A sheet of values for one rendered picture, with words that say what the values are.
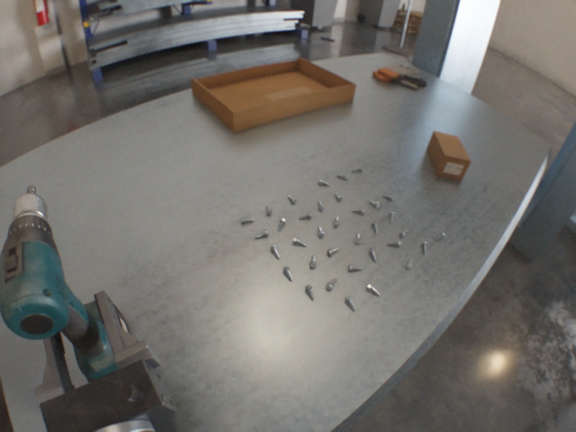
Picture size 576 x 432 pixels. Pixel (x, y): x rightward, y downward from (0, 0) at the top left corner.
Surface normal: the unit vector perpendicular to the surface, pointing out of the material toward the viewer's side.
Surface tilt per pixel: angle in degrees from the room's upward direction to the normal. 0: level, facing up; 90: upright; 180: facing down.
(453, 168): 90
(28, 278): 22
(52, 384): 0
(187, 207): 0
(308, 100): 90
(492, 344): 0
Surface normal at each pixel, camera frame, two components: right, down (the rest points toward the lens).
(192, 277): 0.06, -0.69
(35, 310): 0.57, 0.62
